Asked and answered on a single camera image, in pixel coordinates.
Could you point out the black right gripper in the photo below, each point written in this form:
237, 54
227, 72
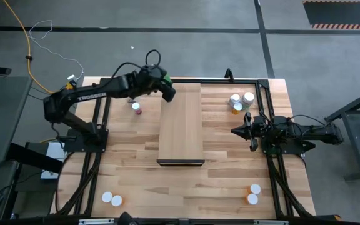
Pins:
261, 129

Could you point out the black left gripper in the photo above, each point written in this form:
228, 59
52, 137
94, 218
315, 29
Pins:
150, 78

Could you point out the green medicine bottle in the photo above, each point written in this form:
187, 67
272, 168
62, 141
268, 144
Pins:
167, 78

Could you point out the orange pill bottle white cap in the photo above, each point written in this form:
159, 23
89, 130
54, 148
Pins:
237, 107
116, 201
252, 199
255, 188
107, 197

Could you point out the large grey bottle white cap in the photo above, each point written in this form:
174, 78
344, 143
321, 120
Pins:
248, 97

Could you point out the small white medicine bottle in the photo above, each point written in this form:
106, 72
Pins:
235, 98

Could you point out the pink bottle white cap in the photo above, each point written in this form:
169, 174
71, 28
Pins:
136, 107

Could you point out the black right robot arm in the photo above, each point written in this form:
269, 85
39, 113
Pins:
317, 132

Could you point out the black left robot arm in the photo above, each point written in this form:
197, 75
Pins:
89, 95

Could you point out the white charger plug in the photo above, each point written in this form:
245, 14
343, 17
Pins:
71, 77

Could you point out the yellow plug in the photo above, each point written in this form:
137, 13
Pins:
70, 85

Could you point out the black metal stand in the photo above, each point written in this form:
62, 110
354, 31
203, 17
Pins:
355, 131

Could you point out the white box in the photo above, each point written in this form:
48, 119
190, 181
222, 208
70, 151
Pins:
55, 151

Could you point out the black mat hazard stripes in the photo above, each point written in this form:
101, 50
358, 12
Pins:
339, 14

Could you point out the dark grey desk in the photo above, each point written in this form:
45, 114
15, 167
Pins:
2, 118

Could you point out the wooden shelf black frame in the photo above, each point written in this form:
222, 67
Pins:
181, 131

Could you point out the black aluminium table frame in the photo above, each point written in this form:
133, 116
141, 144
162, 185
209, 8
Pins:
217, 81

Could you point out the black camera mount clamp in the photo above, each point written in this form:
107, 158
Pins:
229, 75

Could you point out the silver bracket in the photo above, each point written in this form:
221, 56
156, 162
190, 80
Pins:
270, 222
96, 222

